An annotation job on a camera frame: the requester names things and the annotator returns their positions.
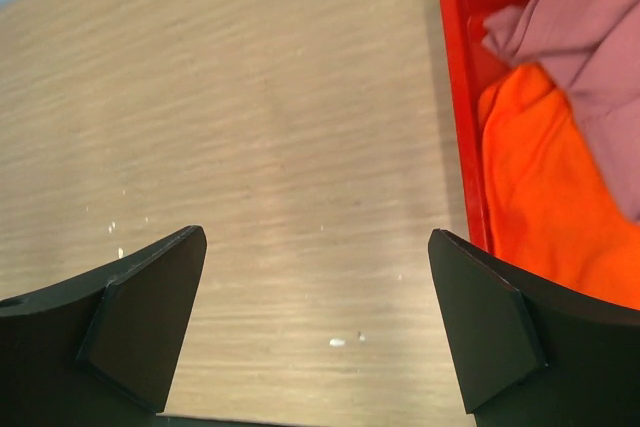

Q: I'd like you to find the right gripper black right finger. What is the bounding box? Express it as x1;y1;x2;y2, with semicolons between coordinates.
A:
428;229;639;427

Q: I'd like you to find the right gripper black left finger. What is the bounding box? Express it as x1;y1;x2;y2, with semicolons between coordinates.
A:
1;226;207;426

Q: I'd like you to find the orange t-shirt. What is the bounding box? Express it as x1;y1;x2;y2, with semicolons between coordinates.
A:
478;64;639;309

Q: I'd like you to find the pink t-shirt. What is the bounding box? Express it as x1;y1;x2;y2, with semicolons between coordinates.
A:
483;0;639;222

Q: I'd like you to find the red plastic bin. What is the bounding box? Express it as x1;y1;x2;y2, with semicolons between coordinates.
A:
440;0;529;253

